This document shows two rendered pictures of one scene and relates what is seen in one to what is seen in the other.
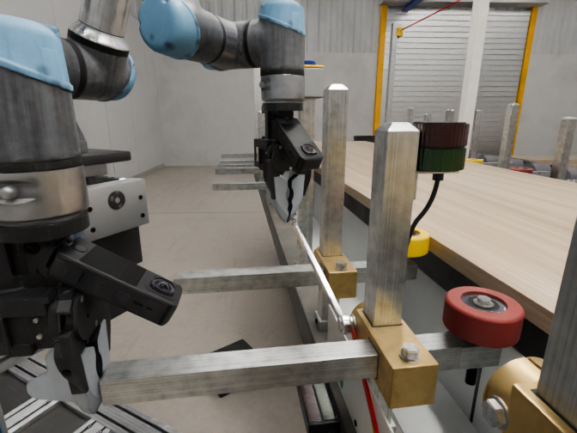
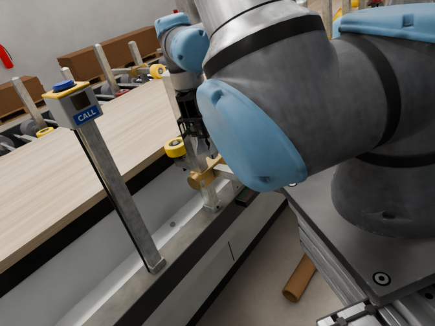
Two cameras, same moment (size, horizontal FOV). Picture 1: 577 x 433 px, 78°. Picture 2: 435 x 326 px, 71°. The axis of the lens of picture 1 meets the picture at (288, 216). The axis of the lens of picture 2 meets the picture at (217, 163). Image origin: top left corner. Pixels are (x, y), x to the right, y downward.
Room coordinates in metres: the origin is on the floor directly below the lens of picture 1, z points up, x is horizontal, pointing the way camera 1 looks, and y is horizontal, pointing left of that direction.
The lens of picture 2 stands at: (1.05, 0.60, 1.33)
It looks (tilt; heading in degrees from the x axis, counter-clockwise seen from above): 31 degrees down; 235
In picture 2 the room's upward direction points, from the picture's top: 16 degrees counter-clockwise
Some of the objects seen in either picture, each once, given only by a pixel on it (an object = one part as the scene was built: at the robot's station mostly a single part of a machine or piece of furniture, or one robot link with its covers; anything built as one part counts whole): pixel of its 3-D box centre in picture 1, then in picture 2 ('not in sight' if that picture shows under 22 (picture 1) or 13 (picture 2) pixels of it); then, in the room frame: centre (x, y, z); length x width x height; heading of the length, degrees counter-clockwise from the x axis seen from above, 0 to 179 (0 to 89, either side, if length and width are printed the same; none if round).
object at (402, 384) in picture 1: (389, 345); not in sight; (0.37, -0.12, 0.85); 0.13 x 0.06 x 0.05; 8
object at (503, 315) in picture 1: (476, 341); not in sight; (0.36, -0.22, 0.85); 0.08 x 0.08 x 0.11
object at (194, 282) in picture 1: (299, 276); (227, 173); (0.59, -0.02, 0.83); 0.43 x 0.03 x 0.04; 98
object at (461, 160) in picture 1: (434, 157); not in sight; (0.39, -0.16, 1.07); 0.06 x 0.06 x 0.02
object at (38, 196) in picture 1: (35, 194); not in sight; (0.30, 0.22, 1.05); 0.08 x 0.08 x 0.05
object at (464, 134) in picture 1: (438, 134); not in sight; (0.39, -0.16, 1.09); 0.06 x 0.06 x 0.02
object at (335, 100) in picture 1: (331, 221); (195, 151); (0.64, -0.08, 0.92); 0.03 x 0.03 x 0.48; 8
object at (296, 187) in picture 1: (289, 195); (201, 147); (0.66, 0.00, 0.97); 0.06 x 0.03 x 0.09; 28
